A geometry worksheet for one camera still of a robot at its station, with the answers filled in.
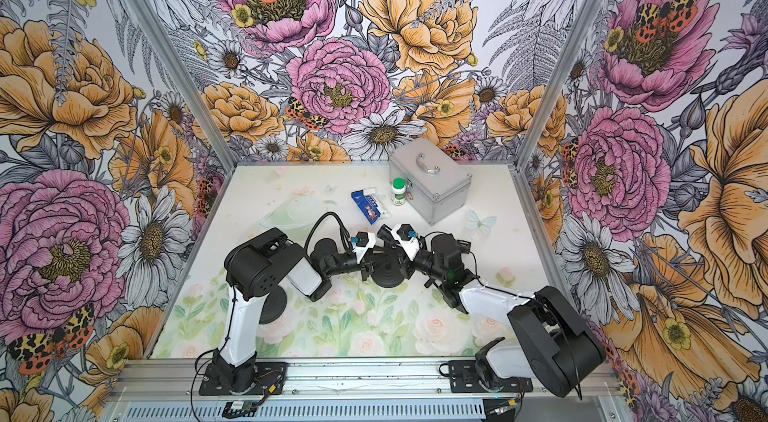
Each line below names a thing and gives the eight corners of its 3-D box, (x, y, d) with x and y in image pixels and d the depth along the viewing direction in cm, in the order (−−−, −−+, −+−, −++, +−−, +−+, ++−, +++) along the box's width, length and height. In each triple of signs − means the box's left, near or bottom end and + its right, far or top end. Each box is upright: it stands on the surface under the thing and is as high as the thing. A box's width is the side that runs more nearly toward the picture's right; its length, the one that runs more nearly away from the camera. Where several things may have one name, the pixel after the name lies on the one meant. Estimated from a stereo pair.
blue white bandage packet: (370, 225, 105) (370, 219, 103) (352, 198, 113) (351, 192, 110) (393, 213, 108) (394, 208, 106) (375, 188, 116) (374, 182, 114)
